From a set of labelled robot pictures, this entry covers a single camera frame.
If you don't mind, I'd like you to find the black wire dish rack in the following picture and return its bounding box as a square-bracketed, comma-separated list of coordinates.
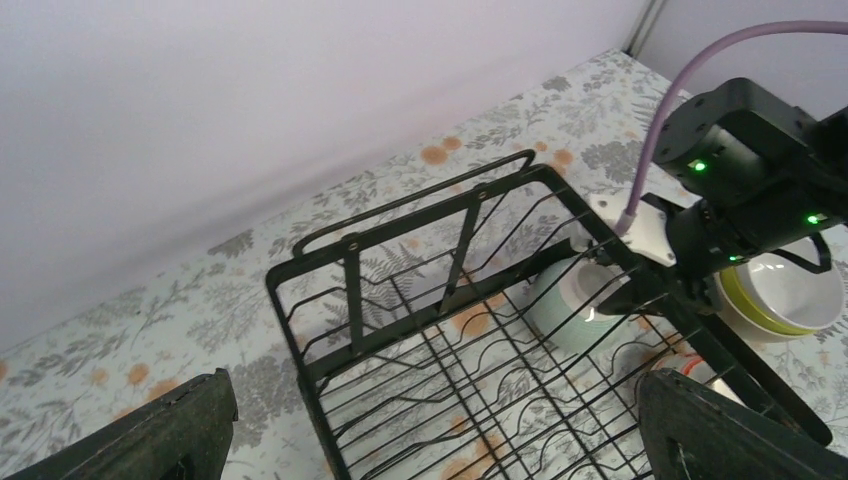
[265, 150, 833, 479]

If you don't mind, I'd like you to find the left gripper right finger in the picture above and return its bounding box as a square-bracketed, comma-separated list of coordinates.
[637, 369, 847, 479]

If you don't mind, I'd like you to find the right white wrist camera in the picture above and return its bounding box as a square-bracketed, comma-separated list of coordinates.
[588, 192, 676, 267]

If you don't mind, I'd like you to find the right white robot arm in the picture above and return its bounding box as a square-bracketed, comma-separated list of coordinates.
[626, 78, 847, 313]

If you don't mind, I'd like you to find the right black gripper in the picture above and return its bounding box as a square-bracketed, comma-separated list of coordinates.
[598, 198, 749, 317]

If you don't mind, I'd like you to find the pale green bowl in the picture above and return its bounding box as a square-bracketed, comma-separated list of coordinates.
[526, 259, 624, 355]

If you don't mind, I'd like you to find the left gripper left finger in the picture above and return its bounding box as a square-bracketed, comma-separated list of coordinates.
[10, 368, 238, 479]

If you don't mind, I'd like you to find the red patterned white bowl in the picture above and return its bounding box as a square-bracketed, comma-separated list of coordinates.
[651, 353, 743, 405]

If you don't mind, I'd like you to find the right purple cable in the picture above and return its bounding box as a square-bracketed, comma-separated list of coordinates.
[612, 19, 848, 238]

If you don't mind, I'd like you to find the beige bowl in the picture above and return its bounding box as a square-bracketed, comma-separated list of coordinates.
[715, 280, 800, 343]

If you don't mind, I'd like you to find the yellow-green bowl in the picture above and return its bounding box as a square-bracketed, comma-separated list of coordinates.
[714, 269, 815, 338]

